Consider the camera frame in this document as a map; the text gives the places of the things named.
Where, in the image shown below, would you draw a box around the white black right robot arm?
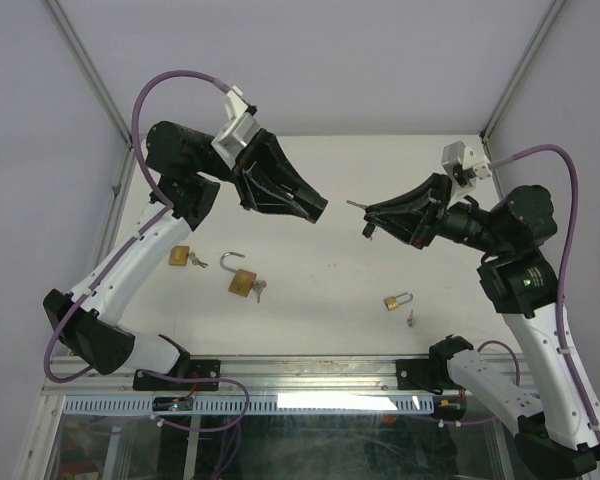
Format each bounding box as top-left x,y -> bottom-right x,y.
363,173 -> 600,479

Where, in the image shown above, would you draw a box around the medium brass padlock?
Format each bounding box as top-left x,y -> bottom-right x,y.
219,252 -> 257,297

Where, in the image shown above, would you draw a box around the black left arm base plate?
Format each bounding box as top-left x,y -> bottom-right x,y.
132,357 -> 222,393

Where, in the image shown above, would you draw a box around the large brass padlock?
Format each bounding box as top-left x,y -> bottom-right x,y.
168,245 -> 190,266

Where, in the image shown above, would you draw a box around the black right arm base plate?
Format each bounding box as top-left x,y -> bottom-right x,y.
395,358 -> 447,395

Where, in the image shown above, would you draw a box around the white slotted cable duct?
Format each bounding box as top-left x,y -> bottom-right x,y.
63,392 -> 434,416

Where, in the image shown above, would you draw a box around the small keys near small padlock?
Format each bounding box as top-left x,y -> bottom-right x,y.
407,310 -> 416,328

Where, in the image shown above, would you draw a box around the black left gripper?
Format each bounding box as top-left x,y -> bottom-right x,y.
195,128 -> 319,217

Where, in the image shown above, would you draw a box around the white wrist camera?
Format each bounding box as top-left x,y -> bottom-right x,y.
441,141 -> 492,200
211,86 -> 261,168

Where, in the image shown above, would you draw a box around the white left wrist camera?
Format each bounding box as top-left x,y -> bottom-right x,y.
211,86 -> 261,168

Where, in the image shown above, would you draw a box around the small brass padlock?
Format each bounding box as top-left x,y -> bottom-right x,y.
383,292 -> 414,311

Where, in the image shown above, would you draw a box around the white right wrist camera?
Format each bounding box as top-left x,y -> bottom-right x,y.
441,141 -> 492,200

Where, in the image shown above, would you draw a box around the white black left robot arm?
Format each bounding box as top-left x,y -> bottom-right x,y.
43,121 -> 328,389

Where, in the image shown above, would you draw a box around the small silver key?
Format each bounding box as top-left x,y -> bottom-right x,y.
188,251 -> 208,268

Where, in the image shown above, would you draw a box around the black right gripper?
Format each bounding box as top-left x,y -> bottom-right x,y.
364,172 -> 508,257

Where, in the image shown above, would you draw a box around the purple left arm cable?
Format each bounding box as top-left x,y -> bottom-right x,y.
43,70 -> 231,384

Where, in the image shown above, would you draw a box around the aluminium mounting rail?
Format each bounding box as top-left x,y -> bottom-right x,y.
42,353 -> 536,399

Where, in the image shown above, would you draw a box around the black padlock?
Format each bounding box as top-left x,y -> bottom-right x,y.
300,193 -> 328,224

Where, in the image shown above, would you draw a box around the silver key bunch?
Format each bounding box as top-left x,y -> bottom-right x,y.
252,280 -> 267,303

